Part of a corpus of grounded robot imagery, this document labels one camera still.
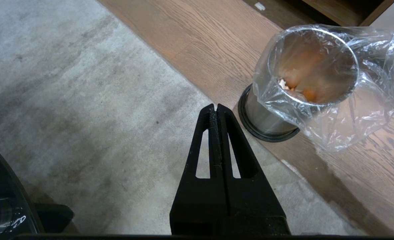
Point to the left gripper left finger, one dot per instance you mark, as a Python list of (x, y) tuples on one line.
[(200, 203)]

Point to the orange food scraps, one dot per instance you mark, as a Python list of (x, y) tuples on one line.
[(308, 95)]

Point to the wooden furniture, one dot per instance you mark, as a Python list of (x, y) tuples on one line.
[(343, 10)]

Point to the grey carpet rug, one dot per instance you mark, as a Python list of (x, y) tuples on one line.
[(93, 123)]

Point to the clear plastic bin liner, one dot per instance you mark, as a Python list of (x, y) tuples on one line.
[(360, 113)]

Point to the steel trash bin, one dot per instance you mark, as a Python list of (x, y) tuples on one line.
[(267, 116)]

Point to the small white floor scrap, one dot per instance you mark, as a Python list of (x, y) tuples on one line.
[(260, 6)]

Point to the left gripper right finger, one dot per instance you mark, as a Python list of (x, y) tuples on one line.
[(250, 203)]

